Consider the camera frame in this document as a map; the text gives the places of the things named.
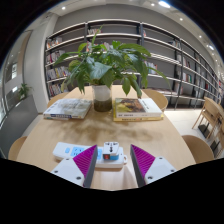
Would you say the picture-cover book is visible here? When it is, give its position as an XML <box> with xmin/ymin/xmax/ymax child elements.
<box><xmin>113</xmin><ymin>97</ymin><xmax>164</xmax><ymax>118</ymax></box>

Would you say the small white charger block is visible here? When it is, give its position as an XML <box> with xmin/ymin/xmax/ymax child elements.
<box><xmin>101</xmin><ymin>141</ymin><xmax>121</xmax><ymax>161</ymax></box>

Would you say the small green floor plant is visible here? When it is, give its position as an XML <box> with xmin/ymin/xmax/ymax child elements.
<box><xmin>17</xmin><ymin>83</ymin><xmax>33</xmax><ymax>100</ymax></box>

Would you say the white power strip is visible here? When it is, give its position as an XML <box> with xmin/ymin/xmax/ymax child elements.
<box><xmin>52</xmin><ymin>141</ymin><xmax>128</xmax><ymax>170</ymax></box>

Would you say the group of ceiling lights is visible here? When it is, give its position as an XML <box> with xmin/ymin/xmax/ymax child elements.
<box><xmin>59</xmin><ymin>0</ymin><xmax>216</xmax><ymax>51</ymax></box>

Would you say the grey shelf unit with books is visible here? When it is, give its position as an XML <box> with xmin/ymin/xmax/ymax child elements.
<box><xmin>44</xmin><ymin>18</ymin><xmax>223</xmax><ymax>109</ymax></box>

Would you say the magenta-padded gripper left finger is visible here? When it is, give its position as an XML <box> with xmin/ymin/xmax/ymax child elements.
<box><xmin>50</xmin><ymin>144</ymin><xmax>99</xmax><ymax>189</ymax></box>

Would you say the white grey book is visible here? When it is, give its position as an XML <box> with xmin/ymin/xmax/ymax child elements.
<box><xmin>42</xmin><ymin>97</ymin><xmax>93</xmax><ymax>120</ymax></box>

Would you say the group of wooden chairs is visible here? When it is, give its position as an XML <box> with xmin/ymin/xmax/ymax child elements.
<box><xmin>191</xmin><ymin>98</ymin><xmax>224</xmax><ymax>159</ymax></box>

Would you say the green potted plant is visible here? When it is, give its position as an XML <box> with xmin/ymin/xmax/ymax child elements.
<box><xmin>53</xmin><ymin>26</ymin><xmax>169</xmax><ymax>113</ymax></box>

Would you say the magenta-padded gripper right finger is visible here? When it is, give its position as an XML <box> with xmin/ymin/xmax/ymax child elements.
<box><xmin>130</xmin><ymin>144</ymin><xmax>177</xmax><ymax>188</ymax></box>

